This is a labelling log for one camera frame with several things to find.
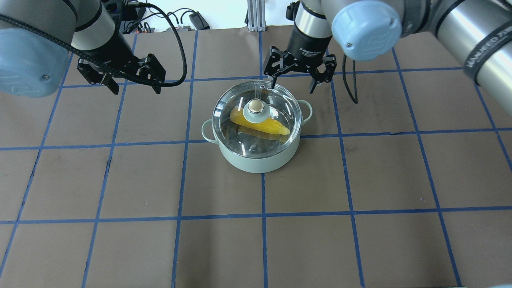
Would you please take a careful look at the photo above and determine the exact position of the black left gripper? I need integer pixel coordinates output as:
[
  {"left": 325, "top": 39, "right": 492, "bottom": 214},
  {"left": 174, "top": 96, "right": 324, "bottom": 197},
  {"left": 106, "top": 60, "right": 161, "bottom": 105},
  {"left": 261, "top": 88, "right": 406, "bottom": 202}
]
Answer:
[{"left": 76, "top": 53, "right": 166, "bottom": 95}]

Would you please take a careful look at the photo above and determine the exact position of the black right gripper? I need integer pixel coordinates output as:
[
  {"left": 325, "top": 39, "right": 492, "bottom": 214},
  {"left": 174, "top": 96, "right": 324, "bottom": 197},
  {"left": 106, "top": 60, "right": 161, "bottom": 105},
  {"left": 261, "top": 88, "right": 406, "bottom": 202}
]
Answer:
[{"left": 263, "top": 46, "right": 338, "bottom": 94}]

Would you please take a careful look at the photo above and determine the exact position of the yellow corn cob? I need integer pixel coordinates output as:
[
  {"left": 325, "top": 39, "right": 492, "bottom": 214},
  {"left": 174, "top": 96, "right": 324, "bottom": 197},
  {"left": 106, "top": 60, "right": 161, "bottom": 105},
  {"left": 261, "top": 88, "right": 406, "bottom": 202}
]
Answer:
[{"left": 230, "top": 108, "right": 290, "bottom": 135}]

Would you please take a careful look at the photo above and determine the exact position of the glass pot lid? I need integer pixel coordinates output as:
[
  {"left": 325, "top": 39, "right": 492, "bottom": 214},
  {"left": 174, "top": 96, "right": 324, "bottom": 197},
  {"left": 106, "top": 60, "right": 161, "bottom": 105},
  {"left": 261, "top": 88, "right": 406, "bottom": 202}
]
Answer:
[{"left": 212, "top": 80, "right": 309, "bottom": 159}]

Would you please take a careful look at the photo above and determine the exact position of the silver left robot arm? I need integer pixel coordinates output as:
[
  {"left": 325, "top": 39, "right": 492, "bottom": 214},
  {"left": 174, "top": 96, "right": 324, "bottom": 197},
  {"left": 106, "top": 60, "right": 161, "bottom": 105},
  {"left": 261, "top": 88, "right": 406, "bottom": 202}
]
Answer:
[{"left": 1, "top": 0, "right": 165, "bottom": 97}]

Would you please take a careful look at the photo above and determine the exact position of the pale green cooking pot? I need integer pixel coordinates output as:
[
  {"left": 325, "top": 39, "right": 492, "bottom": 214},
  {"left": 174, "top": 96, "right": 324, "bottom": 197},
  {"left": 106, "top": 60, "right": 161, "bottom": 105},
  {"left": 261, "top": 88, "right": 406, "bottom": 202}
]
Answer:
[{"left": 201, "top": 80, "right": 313, "bottom": 174}]

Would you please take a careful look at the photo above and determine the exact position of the black power adapter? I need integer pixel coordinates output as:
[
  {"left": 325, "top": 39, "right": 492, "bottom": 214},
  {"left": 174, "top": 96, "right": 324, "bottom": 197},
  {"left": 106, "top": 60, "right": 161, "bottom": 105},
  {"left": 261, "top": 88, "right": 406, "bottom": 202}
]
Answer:
[{"left": 189, "top": 11, "right": 210, "bottom": 30}]

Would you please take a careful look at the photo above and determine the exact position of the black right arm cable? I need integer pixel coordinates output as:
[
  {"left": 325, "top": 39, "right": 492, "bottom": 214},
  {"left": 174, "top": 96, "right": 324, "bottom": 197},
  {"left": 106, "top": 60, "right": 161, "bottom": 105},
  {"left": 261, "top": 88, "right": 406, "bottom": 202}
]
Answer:
[{"left": 342, "top": 56, "right": 359, "bottom": 104}]

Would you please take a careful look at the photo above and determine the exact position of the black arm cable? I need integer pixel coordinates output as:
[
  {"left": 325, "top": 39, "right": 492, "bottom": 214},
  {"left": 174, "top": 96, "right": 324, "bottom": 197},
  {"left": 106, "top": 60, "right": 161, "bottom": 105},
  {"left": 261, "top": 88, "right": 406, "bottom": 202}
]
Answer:
[
  {"left": 342, "top": 56, "right": 359, "bottom": 104},
  {"left": 0, "top": 3, "right": 188, "bottom": 87}
]

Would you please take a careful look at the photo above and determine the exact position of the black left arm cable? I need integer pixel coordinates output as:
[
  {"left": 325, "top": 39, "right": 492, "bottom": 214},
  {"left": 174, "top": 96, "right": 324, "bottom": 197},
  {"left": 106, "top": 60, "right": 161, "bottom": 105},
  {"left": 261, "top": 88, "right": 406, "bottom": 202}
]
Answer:
[{"left": 0, "top": 3, "right": 188, "bottom": 87}]

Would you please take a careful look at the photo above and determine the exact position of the aluminium frame post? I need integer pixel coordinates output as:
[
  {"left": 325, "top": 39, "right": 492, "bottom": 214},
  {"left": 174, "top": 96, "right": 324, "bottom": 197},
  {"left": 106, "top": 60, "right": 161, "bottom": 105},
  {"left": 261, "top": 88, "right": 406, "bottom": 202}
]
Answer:
[{"left": 246, "top": 0, "right": 267, "bottom": 32}]

